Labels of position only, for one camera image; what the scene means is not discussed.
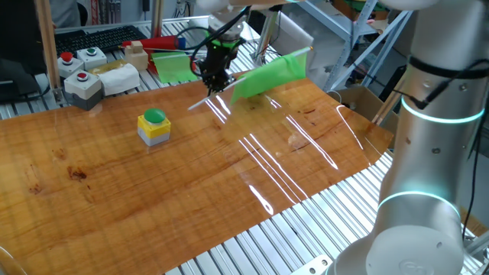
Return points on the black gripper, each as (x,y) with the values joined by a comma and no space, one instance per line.
(216,63)

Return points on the green flag white stick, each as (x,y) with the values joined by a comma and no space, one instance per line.
(267,76)

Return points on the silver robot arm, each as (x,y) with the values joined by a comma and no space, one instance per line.
(420,172)

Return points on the rolled red flag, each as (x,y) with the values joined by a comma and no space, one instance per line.
(160,42)

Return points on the yellow box green push button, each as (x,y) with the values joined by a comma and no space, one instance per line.
(154,128)

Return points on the large wooden block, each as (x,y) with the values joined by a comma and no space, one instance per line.
(136,60)

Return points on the small wooden block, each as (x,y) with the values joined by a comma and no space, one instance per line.
(136,46)

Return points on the white box green button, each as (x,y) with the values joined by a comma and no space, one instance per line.
(93,59)

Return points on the black keyboard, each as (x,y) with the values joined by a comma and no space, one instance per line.
(99,38)

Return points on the grey box red button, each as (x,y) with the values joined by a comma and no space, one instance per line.
(82,89)

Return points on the cardboard box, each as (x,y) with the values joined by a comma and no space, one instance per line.
(363,103)

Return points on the wood grain table mat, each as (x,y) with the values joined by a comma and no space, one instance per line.
(114,191)

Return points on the white box red button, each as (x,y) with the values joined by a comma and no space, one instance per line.
(68,66)

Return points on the tan wooden pole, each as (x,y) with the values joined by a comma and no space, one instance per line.
(386,109)

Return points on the person in grey shirt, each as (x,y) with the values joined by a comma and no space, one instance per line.
(65,11)

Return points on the black monitor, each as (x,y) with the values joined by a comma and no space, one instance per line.
(19,38)

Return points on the wooden frame post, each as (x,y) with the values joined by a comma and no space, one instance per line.
(156,19)
(47,46)

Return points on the grey metal shelf frame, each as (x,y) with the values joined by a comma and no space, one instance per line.
(351,38)

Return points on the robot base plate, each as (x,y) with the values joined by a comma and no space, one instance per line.
(311,267)

